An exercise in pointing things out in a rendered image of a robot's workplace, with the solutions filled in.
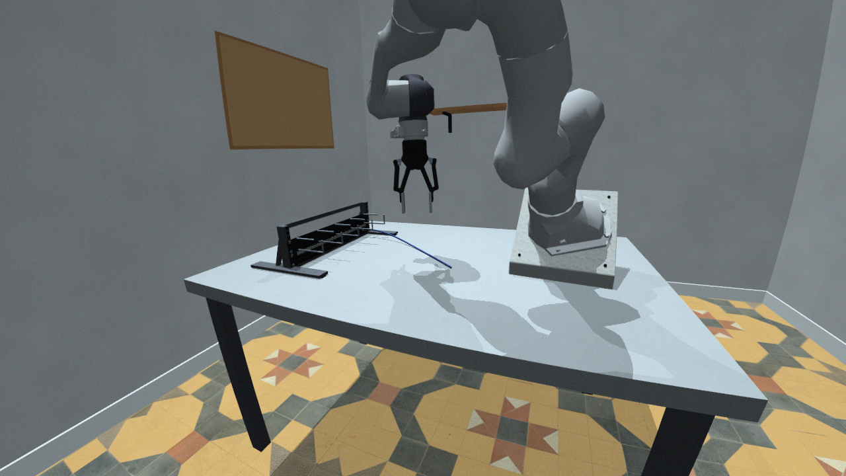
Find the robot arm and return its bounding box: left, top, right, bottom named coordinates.
left=366, top=0, right=611, bottom=256

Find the black patch panel rack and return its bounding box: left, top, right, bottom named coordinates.
left=251, top=202, right=388, bottom=279

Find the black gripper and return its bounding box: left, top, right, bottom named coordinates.
left=393, top=139, right=439, bottom=214

